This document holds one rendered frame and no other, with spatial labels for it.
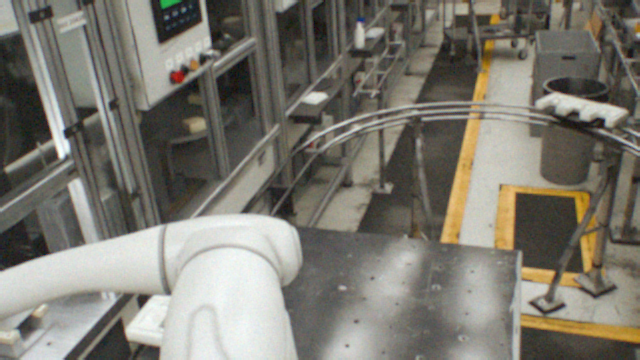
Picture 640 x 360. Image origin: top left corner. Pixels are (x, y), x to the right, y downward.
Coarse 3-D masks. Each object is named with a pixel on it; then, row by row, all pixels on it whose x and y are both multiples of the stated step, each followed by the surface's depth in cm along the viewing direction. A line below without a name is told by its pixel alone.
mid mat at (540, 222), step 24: (504, 192) 374; (528, 192) 371; (552, 192) 369; (576, 192) 368; (504, 216) 349; (528, 216) 347; (552, 216) 345; (576, 216) 344; (504, 240) 327; (528, 240) 326; (552, 240) 324; (528, 264) 307; (552, 264) 305; (576, 264) 304
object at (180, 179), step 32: (224, 0) 210; (256, 0) 235; (224, 32) 212; (192, 96) 194; (224, 96) 268; (160, 128) 177; (192, 128) 195; (160, 160) 179; (192, 160) 197; (160, 192) 180; (192, 192) 199
